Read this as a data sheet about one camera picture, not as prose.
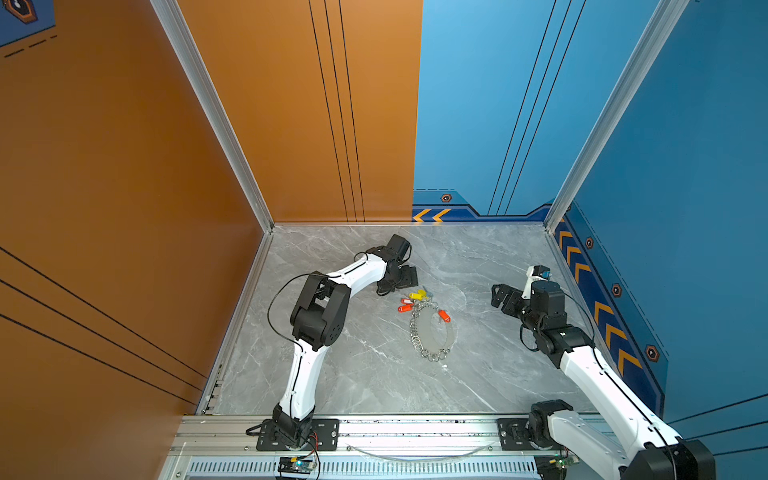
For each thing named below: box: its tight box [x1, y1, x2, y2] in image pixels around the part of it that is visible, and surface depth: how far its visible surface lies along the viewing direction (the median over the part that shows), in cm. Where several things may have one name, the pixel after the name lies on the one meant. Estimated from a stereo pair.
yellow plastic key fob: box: [409, 289, 429, 301], surface depth 101 cm
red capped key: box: [397, 298, 414, 313], surface depth 98 cm
